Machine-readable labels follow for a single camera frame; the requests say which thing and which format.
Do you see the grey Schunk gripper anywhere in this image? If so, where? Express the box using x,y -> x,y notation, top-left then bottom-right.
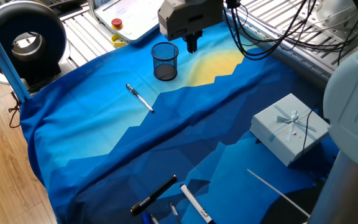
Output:
157,0 -> 224,54

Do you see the black and silver gel pen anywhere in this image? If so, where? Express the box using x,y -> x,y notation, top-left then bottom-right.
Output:
126,83 -> 155,113

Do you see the black mesh pen holder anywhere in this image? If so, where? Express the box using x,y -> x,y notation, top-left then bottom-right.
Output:
150,42 -> 180,82

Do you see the long black pen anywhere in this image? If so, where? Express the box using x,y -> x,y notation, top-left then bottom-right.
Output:
130,174 -> 178,217

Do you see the white teach pendant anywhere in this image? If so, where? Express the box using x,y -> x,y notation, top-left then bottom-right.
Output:
94,0 -> 167,44

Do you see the yellow plastic hook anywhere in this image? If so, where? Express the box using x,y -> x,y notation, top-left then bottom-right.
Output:
110,33 -> 127,48

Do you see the blue mountain print cloth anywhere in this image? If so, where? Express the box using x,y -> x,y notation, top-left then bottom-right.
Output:
19,21 -> 340,224

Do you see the light blue gift box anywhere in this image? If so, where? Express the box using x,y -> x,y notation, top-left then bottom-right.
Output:
249,93 -> 331,167

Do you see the white marker black cap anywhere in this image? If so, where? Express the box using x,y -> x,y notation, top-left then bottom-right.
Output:
180,184 -> 216,224

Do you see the black cable bundle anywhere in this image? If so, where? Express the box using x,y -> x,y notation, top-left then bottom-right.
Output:
224,0 -> 358,62

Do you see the aluminium table rail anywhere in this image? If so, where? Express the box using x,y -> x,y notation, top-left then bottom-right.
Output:
224,9 -> 334,83

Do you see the thin black cable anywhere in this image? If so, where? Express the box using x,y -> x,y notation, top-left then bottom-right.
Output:
301,108 -> 315,155

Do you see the thin white cable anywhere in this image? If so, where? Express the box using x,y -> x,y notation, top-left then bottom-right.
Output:
246,168 -> 311,218

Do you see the black floor cable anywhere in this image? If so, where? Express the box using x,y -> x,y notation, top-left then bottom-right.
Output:
7,88 -> 23,129

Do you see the blue frame post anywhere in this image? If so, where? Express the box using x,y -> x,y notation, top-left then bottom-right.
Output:
0,9 -> 31,103

